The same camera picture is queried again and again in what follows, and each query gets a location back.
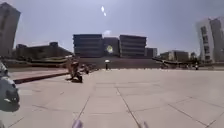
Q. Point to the person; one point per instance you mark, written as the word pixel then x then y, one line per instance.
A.
pixel 196 66
pixel 75 69
pixel 106 65

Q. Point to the wide grey stairs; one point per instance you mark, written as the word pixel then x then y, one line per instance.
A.
pixel 126 63

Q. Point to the large dark central building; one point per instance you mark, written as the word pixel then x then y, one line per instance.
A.
pixel 90 45

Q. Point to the grey paved plaza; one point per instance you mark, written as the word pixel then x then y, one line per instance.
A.
pixel 140 96

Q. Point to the low distant building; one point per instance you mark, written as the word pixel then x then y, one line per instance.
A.
pixel 175 55

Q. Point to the robot's own part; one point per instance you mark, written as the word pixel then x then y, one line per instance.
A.
pixel 77 124

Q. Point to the low dark building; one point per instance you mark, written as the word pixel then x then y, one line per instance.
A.
pixel 40 51

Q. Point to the raised stone ledge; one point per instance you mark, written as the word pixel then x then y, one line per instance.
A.
pixel 33 75

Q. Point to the white multi-storey building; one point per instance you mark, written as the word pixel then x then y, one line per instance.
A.
pixel 211 40

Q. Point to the vehicle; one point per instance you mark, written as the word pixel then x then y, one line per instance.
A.
pixel 7 88

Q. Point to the tall grey building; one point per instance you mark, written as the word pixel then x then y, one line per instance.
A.
pixel 7 30

